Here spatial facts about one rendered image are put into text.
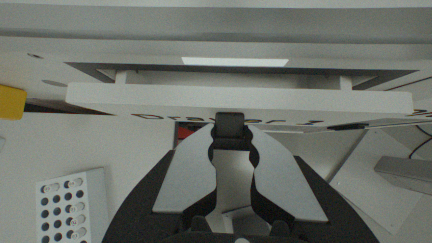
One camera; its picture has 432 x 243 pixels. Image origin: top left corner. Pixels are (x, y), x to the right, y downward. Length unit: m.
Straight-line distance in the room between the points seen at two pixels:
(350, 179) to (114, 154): 1.27
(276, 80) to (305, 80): 0.04
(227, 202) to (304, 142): 0.66
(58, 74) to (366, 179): 1.42
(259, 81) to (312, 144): 1.02
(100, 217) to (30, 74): 0.23
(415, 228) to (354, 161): 0.52
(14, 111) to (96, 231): 0.21
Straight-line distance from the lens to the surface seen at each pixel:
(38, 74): 0.25
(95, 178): 0.35
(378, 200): 1.45
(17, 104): 0.35
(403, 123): 0.68
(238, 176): 1.08
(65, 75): 0.23
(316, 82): 0.24
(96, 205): 0.35
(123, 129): 0.35
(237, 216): 1.14
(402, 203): 1.55
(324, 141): 1.26
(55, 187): 0.37
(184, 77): 0.24
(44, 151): 0.45
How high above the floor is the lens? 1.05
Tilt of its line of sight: 82 degrees down
